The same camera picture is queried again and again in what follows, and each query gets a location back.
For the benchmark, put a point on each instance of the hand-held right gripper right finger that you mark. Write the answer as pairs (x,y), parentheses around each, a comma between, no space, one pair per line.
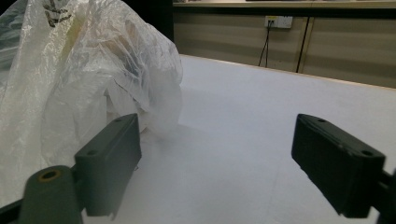
(336,168)

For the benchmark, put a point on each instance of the white wall socket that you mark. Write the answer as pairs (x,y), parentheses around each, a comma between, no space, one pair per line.
(279,21)

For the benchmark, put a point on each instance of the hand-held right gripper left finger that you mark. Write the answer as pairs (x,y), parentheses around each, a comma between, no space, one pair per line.
(109,161)

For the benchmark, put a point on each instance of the white translucent plastic bag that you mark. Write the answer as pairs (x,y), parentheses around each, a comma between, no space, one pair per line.
(77,77)

